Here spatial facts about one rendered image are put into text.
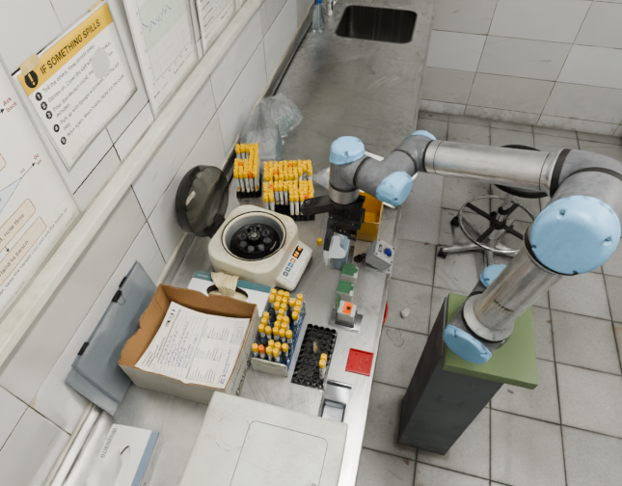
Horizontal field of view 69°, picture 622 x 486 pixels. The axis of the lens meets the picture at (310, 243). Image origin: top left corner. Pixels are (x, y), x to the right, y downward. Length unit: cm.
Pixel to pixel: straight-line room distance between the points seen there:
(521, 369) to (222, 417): 80
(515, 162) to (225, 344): 83
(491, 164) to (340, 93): 130
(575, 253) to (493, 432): 154
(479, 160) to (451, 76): 257
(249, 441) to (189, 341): 45
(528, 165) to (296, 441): 68
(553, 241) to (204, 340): 88
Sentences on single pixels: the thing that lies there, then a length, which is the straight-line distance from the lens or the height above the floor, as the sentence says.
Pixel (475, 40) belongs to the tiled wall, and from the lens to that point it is 342.
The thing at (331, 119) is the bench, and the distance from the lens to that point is 202.
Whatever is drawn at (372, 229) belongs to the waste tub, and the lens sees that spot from 148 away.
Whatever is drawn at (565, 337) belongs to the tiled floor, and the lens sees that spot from 261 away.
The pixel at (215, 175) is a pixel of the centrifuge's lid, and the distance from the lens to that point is 145.
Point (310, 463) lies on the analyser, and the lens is 90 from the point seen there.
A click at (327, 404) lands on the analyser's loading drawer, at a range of 120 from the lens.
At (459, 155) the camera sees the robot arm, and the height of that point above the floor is 143.
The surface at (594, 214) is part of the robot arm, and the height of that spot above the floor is 155.
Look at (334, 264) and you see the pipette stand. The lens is 143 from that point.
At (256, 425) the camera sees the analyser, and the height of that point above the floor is 117.
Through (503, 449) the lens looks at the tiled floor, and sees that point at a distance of 226.
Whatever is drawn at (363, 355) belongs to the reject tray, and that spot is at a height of 88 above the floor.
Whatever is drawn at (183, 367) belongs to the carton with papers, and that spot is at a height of 94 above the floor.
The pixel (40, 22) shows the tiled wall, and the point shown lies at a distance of 98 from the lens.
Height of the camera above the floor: 205
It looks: 51 degrees down
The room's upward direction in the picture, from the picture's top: 1 degrees counter-clockwise
